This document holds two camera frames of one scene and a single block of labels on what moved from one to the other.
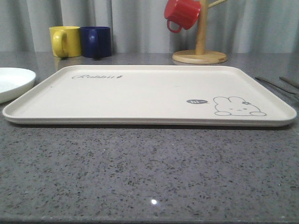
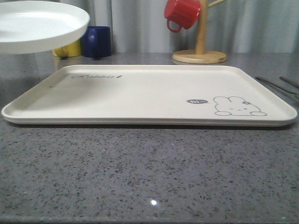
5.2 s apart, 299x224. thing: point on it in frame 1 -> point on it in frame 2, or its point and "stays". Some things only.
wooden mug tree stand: [200, 55] stays
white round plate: [14, 81] -> [26, 26]
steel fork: [292, 82] stays
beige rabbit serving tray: [172, 95] stays
